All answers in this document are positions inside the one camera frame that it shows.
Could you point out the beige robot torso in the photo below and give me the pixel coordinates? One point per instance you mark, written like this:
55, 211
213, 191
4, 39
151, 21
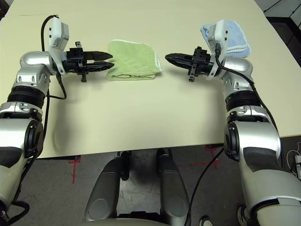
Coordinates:
122, 222

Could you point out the green towel with white trim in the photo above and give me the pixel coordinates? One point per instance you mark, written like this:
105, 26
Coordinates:
131, 61

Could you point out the blue and white sneaker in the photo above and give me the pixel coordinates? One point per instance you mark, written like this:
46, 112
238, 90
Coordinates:
242, 214

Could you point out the grey drawer cabinet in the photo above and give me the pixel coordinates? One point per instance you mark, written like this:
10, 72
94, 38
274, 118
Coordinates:
282, 11

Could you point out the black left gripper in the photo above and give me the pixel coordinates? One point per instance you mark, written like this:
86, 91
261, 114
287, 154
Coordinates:
75, 62

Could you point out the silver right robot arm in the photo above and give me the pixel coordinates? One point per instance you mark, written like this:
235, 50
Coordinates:
254, 131

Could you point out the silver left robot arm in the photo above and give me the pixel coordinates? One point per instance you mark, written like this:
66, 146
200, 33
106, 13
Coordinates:
26, 99

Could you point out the grey robot leg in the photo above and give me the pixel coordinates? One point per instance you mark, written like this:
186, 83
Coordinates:
172, 186
105, 190

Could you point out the grey robot left leg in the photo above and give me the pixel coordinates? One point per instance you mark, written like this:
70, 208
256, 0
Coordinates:
105, 190

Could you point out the white power strip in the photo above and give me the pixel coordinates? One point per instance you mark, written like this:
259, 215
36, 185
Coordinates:
298, 164

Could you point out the folded light blue towel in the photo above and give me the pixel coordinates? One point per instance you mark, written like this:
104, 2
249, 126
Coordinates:
235, 37

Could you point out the yellow and black sneaker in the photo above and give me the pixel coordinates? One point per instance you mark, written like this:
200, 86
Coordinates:
205, 221

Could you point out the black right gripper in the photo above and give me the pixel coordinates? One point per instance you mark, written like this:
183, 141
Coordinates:
200, 62

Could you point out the grey robot right leg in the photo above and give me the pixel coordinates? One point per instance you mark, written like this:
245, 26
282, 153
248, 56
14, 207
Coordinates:
172, 186

